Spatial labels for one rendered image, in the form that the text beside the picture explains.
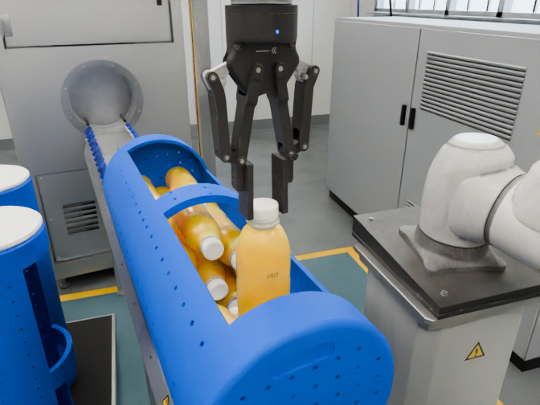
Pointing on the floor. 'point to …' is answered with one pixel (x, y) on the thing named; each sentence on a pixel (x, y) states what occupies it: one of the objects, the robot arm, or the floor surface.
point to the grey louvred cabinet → (428, 112)
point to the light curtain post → (202, 61)
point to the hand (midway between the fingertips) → (263, 187)
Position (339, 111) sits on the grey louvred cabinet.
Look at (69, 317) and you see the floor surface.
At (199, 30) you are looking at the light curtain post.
